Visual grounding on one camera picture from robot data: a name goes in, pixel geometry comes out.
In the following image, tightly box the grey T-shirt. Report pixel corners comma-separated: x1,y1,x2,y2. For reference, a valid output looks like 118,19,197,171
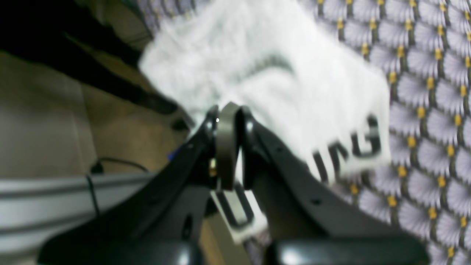
139,0,391,184

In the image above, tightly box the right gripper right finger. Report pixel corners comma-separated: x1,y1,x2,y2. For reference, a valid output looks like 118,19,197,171
239,107,429,265

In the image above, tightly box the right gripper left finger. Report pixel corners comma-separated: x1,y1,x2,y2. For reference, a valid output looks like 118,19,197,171
38,102,240,265

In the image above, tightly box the fan-patterned tablecloth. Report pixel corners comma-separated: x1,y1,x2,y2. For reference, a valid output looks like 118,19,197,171
132,0,471,265

